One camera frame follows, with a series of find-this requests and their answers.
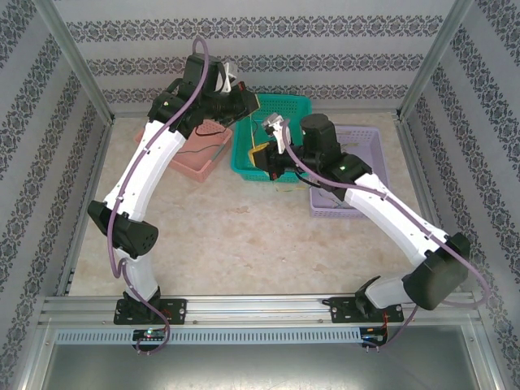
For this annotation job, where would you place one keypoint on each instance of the aluminium side rail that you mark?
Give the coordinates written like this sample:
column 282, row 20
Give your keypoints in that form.
column 414, row 162

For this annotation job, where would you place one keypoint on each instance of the lavender perforated plastic basket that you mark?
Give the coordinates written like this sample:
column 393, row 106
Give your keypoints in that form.
column 365, row 138

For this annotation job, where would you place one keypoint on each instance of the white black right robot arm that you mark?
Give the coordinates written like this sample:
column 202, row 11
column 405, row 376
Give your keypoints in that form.
column 390, row 211

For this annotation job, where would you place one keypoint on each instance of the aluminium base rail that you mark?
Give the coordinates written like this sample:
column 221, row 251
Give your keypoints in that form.
column 252, row 308

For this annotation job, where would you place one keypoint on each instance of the pink perforated plastic basket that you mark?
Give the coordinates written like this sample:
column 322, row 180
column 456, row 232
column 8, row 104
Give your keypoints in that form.
column 199, row 162

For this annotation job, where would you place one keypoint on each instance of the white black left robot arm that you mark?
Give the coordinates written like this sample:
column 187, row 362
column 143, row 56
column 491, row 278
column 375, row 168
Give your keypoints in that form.
column 150, row 162

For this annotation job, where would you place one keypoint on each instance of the teal perforated plastic basket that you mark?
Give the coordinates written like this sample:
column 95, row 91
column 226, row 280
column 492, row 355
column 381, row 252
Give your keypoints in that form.
column 243, row 156

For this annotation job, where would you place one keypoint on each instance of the aluminium frame post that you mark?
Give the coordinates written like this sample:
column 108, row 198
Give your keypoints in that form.
column 73, row 57
column 434, row 57

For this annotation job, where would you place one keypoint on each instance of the grey metal panel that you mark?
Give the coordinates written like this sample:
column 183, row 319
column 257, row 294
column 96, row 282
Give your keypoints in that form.
column 260, row 365

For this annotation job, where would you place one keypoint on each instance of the small controller board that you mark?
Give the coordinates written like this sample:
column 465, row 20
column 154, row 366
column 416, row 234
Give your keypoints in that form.
column 150, row 334
column 375, row 339

